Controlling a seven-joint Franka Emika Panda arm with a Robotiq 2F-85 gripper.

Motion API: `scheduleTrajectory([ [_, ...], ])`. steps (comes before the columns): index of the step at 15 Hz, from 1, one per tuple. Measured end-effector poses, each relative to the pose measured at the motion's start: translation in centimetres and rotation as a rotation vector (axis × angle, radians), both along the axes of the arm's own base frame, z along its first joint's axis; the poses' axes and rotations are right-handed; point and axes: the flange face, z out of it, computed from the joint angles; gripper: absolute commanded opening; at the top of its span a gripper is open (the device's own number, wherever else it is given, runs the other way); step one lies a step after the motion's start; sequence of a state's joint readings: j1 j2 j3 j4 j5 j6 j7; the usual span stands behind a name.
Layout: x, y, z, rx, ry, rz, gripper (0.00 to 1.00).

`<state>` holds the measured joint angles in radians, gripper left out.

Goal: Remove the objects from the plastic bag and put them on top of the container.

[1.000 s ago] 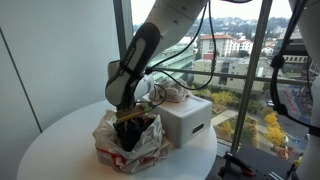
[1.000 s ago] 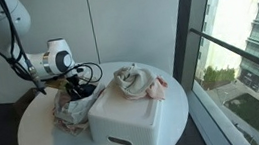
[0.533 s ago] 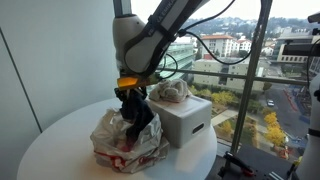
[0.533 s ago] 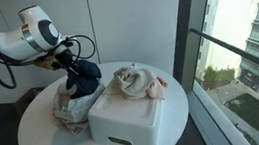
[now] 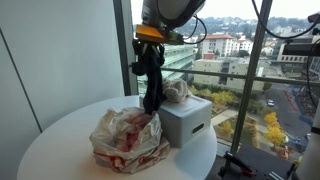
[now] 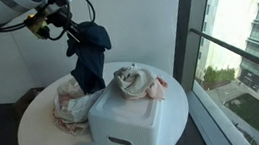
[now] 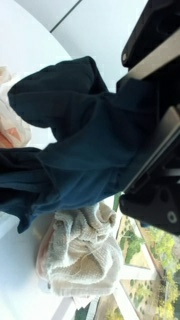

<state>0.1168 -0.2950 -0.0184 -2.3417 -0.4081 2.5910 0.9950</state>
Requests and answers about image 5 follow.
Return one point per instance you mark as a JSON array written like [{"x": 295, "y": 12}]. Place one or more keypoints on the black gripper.
[{"x": 149, "y": 50}]

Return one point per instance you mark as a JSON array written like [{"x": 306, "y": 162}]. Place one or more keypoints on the dark navy cloth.
[{"x": 153, "y": 90}]

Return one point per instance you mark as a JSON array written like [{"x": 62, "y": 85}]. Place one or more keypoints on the white towel cloth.
[{"x": 176, "y": 90}]

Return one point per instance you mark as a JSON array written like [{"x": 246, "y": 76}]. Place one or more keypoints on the white rectangular plastic container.
[{"x": 185, "y": 121}]

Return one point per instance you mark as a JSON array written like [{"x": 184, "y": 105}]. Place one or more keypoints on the white red printed plastic bag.
[{"x": 126, "y": 143}]

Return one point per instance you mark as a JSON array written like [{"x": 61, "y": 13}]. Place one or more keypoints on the horizontal grey window railing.
[{"x": 233, "y": 76}]

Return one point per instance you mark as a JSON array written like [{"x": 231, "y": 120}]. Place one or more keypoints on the white parked car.
[{"x": 270, "y": 103}]

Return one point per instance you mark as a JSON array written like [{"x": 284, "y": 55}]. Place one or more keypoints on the black work bench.
[{"x": 266, "y": 163}]

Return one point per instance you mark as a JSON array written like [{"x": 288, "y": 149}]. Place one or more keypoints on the yellow black hand tool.
[{"x": 295, "y": 165}]

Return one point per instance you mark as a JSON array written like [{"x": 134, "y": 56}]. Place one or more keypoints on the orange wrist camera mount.
[{"x": 155, "y": 34}]

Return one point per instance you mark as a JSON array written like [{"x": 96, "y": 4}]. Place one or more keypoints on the dark window frame edge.
[{"x": 125, "y": 50}]

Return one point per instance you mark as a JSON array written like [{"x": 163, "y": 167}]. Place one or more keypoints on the grey window mullion post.
[{"x": 248, "y": 86}]

